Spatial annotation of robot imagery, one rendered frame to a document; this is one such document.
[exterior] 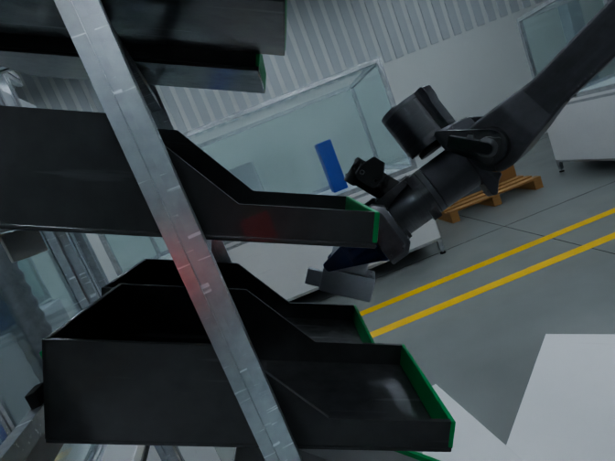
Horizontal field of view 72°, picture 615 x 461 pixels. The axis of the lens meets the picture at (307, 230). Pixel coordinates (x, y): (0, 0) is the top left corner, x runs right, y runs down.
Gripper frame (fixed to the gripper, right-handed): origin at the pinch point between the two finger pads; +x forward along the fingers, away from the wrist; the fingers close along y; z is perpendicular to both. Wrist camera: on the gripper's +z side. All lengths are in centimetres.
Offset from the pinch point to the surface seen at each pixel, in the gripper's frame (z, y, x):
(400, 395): -11.3, 16.5, 1.7
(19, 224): 16.0, 29.2, 11.2
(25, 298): 34, -42, 82
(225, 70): 21.8, 11.9, -2.4
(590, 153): -122, -487, -218
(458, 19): 154, -867, -318
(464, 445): -41.1, -19.0, 7.5
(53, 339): 9.3, 28.7, 14.8
